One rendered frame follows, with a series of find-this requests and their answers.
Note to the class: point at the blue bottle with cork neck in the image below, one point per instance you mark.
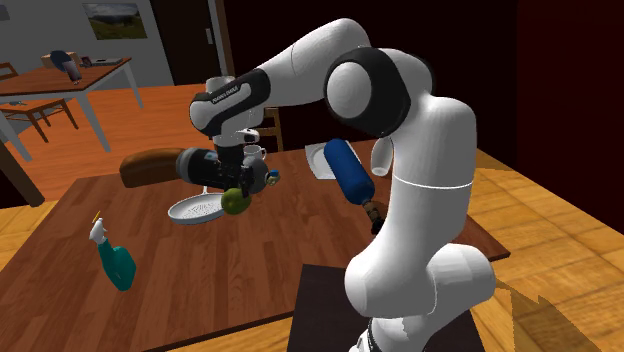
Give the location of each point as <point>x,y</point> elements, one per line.
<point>348,170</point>

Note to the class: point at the dark robot stand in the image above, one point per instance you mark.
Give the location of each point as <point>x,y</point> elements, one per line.
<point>317,312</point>

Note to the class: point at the brown bread loaf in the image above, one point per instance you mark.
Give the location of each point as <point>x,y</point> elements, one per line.
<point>146,168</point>

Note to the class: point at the brown wooden table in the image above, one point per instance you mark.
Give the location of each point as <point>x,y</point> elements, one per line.
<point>219,273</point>

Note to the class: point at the wooden chair with slatted back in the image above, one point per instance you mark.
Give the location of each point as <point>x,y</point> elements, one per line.
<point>273,128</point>

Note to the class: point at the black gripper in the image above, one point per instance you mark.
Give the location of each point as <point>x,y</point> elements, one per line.
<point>230,157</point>

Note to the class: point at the white square plate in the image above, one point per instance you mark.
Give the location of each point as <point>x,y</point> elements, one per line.
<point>317,158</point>

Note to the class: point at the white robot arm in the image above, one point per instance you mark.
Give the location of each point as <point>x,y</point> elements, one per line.
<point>429,161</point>

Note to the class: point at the dark door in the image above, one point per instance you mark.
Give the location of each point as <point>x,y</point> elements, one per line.
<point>185,44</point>

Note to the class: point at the white mug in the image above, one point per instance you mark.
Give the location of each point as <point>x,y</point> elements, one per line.
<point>252,152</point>

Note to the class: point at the white cup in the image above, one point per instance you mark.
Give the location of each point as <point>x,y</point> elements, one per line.
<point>381,156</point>

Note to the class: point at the teal spray bottle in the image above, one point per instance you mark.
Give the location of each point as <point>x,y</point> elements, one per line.
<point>117,265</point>

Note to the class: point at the white-legged wooden side table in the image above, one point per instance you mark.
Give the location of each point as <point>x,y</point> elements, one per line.
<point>44,80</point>

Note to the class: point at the landscape wall picture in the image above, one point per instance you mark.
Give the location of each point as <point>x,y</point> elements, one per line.
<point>114,20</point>

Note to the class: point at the green apple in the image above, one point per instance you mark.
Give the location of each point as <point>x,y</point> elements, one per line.
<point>235,202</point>

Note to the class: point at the black and grey cylinder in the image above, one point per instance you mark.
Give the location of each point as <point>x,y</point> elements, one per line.
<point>195,166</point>

